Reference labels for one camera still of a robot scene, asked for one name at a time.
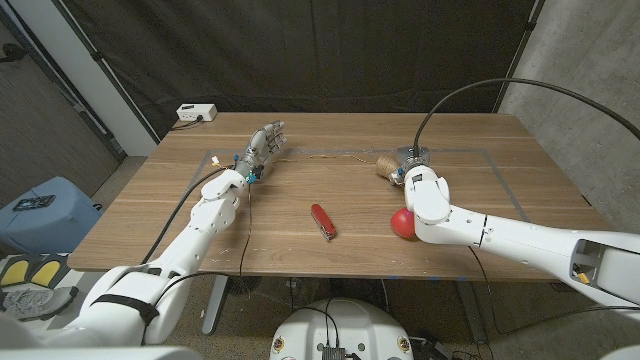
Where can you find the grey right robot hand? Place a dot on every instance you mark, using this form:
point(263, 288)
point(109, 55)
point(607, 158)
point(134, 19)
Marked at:
point(414, 154)

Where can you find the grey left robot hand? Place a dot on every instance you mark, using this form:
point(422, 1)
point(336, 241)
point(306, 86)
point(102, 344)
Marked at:
point(260, 147)

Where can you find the jute twine spool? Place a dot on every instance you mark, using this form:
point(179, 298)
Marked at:
point(386, 166)

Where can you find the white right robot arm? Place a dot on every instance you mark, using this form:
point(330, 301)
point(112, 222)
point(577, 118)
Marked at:
point(525, 240)

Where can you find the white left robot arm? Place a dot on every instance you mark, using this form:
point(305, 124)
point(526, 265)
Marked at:
point(210, 215)

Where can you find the red ball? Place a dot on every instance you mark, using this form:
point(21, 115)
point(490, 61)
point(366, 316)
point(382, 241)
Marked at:
point(401, 223)

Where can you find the white power strip box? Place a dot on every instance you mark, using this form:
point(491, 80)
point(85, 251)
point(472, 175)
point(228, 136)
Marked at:
point(196, 112)

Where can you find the red pocket knife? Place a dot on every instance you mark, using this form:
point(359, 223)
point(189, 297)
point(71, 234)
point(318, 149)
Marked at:
point(323, 222)

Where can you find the black backdrop curtain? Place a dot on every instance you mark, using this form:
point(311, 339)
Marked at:
point(300, 50)

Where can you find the black backdrop stand pole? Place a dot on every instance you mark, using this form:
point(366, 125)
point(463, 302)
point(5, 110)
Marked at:
point(107, 70)
point(517, 55)

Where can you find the white table leg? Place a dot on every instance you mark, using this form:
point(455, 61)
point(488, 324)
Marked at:
point(214, 305)

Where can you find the grey table leg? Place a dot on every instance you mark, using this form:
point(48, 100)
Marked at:
point(470, 310)

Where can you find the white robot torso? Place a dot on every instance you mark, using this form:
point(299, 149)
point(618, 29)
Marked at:
point(345, 325)

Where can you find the blue plastic bin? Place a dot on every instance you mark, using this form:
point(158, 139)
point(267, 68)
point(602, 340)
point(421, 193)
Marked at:
point(50, 225)

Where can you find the yellow foot pedal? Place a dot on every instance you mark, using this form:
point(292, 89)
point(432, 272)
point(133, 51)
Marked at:
point(46, 271)
point(15, 272)

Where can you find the grey sneaker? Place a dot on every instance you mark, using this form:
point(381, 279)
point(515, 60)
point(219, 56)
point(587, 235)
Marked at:
point(35, 302)

